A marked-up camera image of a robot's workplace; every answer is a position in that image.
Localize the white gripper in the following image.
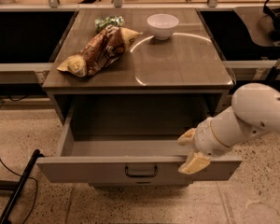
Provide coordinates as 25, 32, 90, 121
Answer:
177, 118, 231, 175

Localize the grey top drawer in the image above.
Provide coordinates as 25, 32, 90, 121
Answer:
37, 102, 242, 187

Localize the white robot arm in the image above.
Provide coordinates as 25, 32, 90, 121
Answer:
178, 83, 280, 175

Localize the grey drawer cabinet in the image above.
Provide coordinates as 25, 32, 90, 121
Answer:
43, 8, 233, 135

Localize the white bowl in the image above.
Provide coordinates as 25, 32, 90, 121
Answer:
147, 14, 179, 40

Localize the brown yellow chip bag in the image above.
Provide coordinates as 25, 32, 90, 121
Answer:
57, 25, 141, 77

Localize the green snack bag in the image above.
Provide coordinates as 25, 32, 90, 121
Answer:
94, 16, 124, 32

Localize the black stand leg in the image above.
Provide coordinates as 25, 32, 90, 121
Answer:
0, 149, 43, 224

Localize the black floor cable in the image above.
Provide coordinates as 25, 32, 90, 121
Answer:
0, 141, 39, 224

